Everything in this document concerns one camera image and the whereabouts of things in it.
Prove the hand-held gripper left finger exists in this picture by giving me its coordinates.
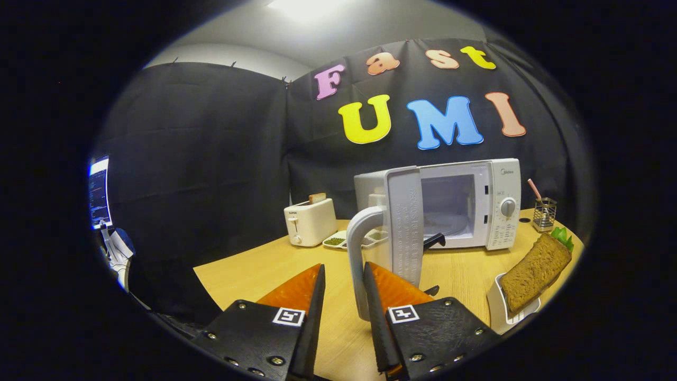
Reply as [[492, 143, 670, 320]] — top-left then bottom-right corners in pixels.
[[191, 263, 326, 381]]

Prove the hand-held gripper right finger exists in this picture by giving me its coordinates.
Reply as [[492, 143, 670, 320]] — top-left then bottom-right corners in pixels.
[[363, 261, 503, 381]]

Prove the brown bread lettuce sandwich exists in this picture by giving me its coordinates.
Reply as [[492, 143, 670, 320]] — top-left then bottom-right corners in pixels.
[[499, 226, 575, 317]]

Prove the white microwave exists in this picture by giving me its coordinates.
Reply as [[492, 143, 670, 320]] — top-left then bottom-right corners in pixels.
[[346, 158, 522, 322]]

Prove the white divided bean dish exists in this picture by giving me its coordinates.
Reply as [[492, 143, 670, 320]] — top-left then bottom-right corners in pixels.
[[323, 229, 389, 250]]

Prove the cream toaster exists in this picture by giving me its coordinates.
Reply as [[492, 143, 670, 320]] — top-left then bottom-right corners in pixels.
[[283, 193, 338, 248]]

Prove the white sandwich dish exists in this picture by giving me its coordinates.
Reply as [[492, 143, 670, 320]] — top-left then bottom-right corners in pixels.
[[487, 273, 541, 335]]

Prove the black backdrop cloth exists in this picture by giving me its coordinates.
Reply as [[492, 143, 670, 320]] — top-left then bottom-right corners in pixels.
[[90, 37, 593, 329]]

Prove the white plastic object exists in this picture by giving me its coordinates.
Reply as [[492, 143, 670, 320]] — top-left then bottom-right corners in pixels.
[[100, 228, 135, 292]]

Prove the computer monitor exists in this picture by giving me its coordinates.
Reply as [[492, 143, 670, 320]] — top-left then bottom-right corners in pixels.
[[88, 155, 113, 231]]

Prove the ceiling light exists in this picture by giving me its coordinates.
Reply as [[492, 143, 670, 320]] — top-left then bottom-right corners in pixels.
[[264, 0, 350, 22]]

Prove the metal wire holder cup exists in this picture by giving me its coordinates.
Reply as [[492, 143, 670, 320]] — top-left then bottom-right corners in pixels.
[[532, 197, 557, 232]]

